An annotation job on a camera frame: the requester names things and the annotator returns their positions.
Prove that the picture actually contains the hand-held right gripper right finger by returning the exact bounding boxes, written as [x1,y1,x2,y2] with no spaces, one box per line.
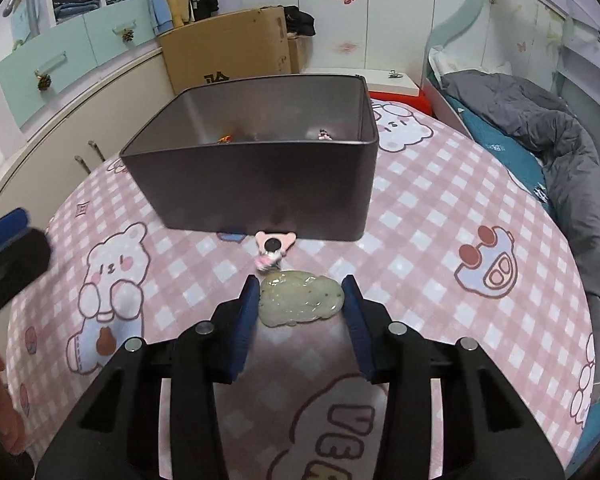
[341,275,566,480]

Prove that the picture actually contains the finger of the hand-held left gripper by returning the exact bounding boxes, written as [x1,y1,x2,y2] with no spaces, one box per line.
[0,229,52,313]
[0,209,32,261]

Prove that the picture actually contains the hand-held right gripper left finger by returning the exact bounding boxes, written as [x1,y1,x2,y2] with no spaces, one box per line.
[34,275,262,480]

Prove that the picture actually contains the jade pendant keychain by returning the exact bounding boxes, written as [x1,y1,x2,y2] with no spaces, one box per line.
[254,230,345,330]

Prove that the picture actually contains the grey metal box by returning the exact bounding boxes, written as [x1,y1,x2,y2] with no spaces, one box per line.
[119,74,380,242]

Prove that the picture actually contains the person's left hand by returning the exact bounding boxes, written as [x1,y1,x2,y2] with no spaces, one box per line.
[0,344,28,457]

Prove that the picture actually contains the cream cabinet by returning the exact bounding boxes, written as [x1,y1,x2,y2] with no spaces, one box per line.
[0,45,177,223]

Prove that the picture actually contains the pink checked bear tablecloth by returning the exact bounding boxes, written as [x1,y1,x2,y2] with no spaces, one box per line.
[7,97,598,480]

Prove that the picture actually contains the mint green drawers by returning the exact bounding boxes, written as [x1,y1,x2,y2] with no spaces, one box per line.
[0,0,162,129]

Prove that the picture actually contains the teal bed sheet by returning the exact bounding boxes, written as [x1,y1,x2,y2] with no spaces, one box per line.
[459,109,557,207]

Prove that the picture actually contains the folded blue jeans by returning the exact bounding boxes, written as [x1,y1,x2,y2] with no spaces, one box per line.
[54,0,102,24]

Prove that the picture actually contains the white nightstand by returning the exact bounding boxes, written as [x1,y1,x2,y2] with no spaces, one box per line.
[300,67,424,97]

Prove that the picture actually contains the grey quilt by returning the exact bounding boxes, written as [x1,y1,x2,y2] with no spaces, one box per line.
[440,71,600,306]

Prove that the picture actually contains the small cardboard box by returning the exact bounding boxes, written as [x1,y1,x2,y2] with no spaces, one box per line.
[287,35,312,75]

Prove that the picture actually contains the large cardboard box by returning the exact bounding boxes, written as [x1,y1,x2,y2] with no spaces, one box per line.
[158,6,292,97]

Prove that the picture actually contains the black cloth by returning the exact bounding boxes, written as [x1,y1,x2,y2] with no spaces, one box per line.
[282,5,317,38]

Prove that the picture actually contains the mint bed headboard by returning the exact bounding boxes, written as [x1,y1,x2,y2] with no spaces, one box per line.
[424,0,487,82]

